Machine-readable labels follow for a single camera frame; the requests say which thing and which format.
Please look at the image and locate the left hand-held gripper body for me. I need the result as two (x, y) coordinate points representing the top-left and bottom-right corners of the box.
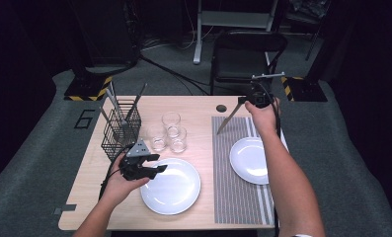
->
(118, 138), (152, 182)

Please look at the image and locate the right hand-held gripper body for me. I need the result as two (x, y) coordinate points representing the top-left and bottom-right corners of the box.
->
(247, 72), (286, 110)

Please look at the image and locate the silver metal knife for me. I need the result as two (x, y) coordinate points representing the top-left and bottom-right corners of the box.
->
(216, 101), (246, 135)

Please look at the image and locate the clear drinking glass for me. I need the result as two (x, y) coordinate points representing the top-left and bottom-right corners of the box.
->
(162, 112), (182, 139)
(168, 126), (189, 154)
(147, 126), (168, 152)

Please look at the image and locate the black wire cutlery rack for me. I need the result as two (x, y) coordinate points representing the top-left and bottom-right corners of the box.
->
(101, 99), (142, 162)

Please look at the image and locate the silver metal fork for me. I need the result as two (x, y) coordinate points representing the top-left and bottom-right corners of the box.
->
(126, 82), (148, 121)

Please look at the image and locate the white plate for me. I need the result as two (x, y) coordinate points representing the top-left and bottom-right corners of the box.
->
(229, 136), (271, 186)
(139, 157), (201, 216)

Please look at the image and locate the person's right hand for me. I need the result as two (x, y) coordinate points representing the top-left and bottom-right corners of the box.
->
(244, 98), (281, 139)

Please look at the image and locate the person's left hand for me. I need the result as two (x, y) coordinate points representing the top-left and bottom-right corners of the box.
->
(100, 155), (152, 206)

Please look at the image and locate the black folding chair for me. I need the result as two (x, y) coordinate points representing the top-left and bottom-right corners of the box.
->
(209, 29), (288, 97)

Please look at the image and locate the black base with hazard stripes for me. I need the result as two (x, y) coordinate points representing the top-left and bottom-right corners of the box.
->
(63, 65), (114, 103)
(280, 76), (329, 103)

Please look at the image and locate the grey tape strip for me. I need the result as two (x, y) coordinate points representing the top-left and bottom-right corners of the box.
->
(53, 203), (78, 215)

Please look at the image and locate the grey striped placemat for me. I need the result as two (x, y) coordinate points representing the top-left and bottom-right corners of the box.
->
(211, 116), (290, 226)

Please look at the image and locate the grey crumpled bag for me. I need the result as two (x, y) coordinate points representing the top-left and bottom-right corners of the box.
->
(286, 0), (330, 21)

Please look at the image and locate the black cabinet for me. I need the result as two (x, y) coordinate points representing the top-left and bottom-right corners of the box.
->
(68, 0), (142, 67)

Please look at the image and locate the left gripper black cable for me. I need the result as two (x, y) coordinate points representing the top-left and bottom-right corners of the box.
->
(99, 142), (135, 201)

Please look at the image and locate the black floor cable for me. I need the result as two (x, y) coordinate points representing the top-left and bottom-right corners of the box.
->
(138, 53), (211, 97)

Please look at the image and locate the white cable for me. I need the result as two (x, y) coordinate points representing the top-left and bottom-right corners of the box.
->
(140, 0), (214, 52)

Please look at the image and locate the white desk frame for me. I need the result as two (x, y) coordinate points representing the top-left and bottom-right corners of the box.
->
(193, 0), (278, 65)

